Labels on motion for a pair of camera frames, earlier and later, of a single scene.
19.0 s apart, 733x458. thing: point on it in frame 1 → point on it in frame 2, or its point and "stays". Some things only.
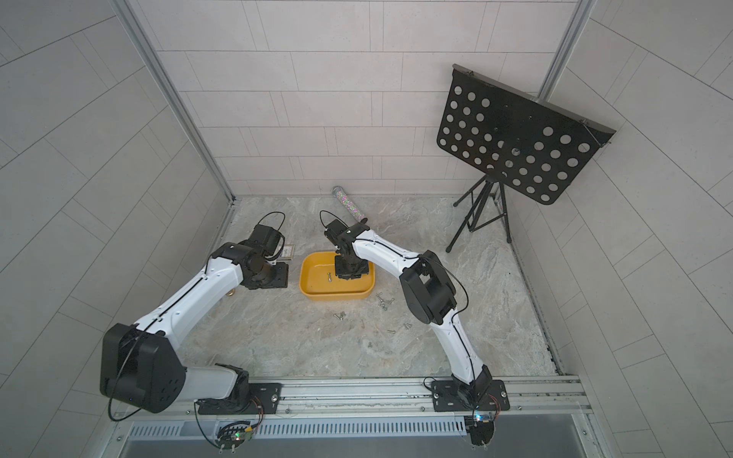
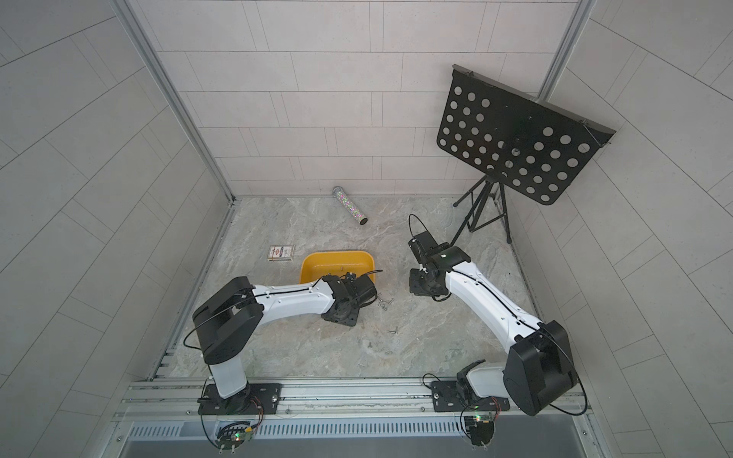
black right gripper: (344, 272) → (415, 287)
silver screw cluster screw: (384, 303) stays
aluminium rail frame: (546, 417) stays
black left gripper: (282, 281) → (352, 322)
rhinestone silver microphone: (339, 192) stays
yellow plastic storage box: (319, 280) stays
